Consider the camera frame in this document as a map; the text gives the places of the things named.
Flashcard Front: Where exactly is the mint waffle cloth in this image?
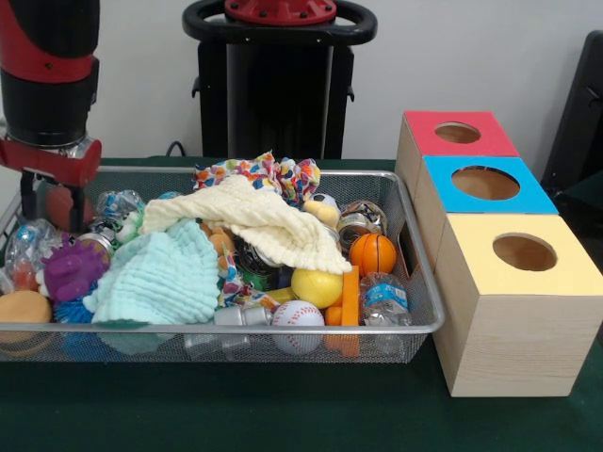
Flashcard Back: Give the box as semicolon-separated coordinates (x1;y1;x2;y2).
84;219;221;326

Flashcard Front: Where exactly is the black chair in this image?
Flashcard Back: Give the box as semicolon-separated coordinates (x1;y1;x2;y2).
541;30;603;189

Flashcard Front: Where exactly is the orange toy basketball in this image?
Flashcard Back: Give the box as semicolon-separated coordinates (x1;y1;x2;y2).
349;233;399;277

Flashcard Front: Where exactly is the purple spiky rubber toy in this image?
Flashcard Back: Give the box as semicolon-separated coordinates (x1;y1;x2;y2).
36;233;112;302

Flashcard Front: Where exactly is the dark green side tablecloth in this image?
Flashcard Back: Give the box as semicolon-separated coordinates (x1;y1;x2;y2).
560;171;603;222

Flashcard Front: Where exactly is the brown toy football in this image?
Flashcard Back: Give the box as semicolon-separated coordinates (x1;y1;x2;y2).
45;185;95;232

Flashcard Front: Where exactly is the wooden box with three holes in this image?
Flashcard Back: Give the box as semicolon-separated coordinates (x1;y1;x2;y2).
394;110;603;398

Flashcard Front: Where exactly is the white toy baseball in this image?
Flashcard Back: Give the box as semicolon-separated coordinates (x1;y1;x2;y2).
271;299;326;355

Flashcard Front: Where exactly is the cream waffle cloth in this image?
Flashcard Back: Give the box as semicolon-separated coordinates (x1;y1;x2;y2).
137;174;353;278

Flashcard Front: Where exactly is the small clear water bottle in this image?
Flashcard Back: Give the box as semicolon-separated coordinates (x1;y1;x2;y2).
358;271;414;327

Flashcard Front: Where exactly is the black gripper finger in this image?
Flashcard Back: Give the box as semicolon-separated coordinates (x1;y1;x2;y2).
19;171;38;222
68;186;87;233

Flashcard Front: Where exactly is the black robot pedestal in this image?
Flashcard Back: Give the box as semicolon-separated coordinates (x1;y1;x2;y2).
182;0;378;161

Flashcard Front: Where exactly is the clear plastic bottle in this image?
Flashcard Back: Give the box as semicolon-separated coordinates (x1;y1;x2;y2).
4;218;62;293

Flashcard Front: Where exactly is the colourful patterned cloth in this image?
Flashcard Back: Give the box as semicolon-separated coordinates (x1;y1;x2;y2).
192;150;326;208

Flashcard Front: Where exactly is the yellow ball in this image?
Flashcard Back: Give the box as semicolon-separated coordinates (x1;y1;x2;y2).
290;268;344;310

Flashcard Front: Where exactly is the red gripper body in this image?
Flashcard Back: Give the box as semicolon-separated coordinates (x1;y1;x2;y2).
0;137;104;189

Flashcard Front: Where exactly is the silver mesh bin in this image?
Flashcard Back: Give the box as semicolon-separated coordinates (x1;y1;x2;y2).
0;164;447;364

